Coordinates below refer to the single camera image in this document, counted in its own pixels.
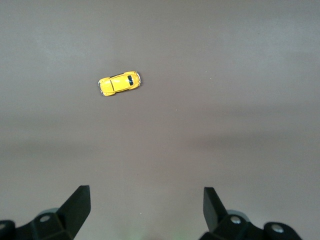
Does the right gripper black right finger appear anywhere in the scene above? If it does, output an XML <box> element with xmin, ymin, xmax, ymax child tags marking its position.
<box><xmin>199</xmin><ymin>186</ymin><xmax>300</xmax><ymax>240</ymax></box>

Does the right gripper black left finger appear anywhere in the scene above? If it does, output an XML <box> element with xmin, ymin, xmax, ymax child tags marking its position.
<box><xmin>0</xmin><ymin>185</ymin><xmax>91</xmax><ymax>240</ymax></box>

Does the yellow beetle toy car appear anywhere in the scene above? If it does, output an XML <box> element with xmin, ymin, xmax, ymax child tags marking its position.
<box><xmin>96</xmin><ymin>70</ymin><xmax>142</xmax><ymax>97</ymax></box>

